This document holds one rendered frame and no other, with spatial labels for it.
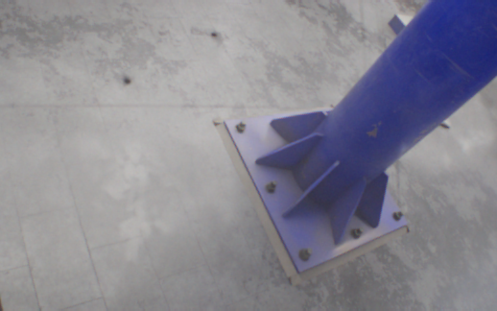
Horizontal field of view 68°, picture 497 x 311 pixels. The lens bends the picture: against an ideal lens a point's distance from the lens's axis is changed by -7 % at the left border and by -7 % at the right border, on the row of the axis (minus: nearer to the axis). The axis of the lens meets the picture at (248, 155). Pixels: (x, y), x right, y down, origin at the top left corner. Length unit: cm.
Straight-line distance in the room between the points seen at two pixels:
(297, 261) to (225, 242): 29
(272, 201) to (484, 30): 97
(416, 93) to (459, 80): 13
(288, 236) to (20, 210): 96
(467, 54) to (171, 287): 116
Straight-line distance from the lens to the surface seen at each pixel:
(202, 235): 147
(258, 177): 165
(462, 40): 125
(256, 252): 153
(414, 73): 131
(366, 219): 187
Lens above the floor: 128
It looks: 47 degrees down
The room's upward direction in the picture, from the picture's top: 37 degrees clockwise
